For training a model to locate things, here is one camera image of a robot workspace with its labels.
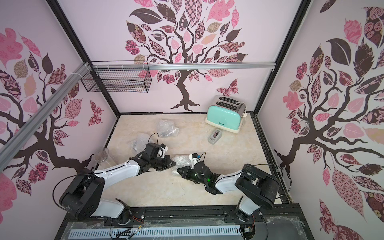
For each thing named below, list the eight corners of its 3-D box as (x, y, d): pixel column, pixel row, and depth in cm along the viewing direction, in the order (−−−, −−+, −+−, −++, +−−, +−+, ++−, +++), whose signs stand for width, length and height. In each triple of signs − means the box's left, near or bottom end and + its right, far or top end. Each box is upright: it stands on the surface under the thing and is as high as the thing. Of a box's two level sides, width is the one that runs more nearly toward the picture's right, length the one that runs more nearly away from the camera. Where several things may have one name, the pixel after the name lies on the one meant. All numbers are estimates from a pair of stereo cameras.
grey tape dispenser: (207, 142, 104) (207, 138, 101) (215, 131, 111) (215, 127, 108) (214, 145, 102) (215, 142, 99) (222, 134, 109) (222, 131, 106)
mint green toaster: (206, 126, 114) (208, 109, 100) (214, 110, 125) (216, 94, 112) (237, 136, 108) (243, 119, 94) (242, 119, 119) (248, 102, 105)
